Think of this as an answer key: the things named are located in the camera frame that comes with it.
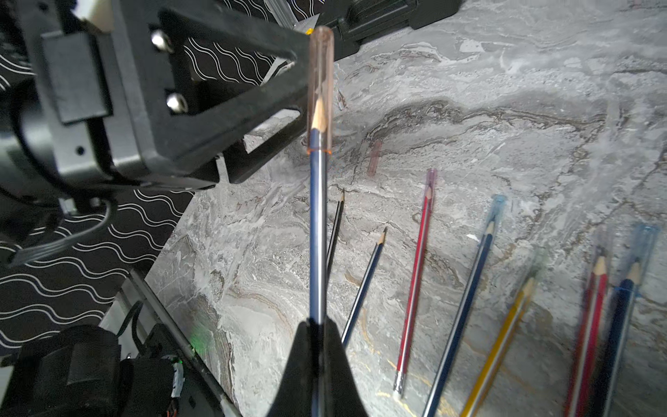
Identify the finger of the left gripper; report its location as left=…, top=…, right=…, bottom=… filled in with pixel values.
left=111, top=0, right=314, bottom=69

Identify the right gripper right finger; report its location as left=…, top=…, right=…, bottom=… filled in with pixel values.
left=320, top=318, right=368, bottom=416

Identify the dark grey pencil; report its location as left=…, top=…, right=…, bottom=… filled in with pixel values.
left=327, top=191, right=345, bottom=280

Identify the removed pink cap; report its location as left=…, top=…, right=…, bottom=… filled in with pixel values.
left=367, top=140, right=383, bottom=177

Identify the red pencil pink cap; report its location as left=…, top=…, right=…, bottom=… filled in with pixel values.
left=393, top=168, right=437, bottom=401

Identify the dark blue pencil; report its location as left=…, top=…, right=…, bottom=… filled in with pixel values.
left=422, top=195, right=507, bottom=417

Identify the clear orange pencil cap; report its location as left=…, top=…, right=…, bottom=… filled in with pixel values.
left=307, top=26, right=335, bottom=155

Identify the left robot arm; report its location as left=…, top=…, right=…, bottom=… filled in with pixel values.
left=1, top=1, right=308, bottom=416

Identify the yellow pencil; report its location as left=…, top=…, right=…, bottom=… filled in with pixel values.
left=460, top=247, right=547, bottom=417

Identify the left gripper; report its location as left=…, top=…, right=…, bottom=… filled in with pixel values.
left=1, top=1, right=307, bottom=190

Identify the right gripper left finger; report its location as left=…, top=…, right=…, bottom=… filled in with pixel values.
left=267, top=320, right=317, bottom=417

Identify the blue pencil blue cap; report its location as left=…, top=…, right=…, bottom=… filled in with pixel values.
left=589, top=223, right=660, bottom=416

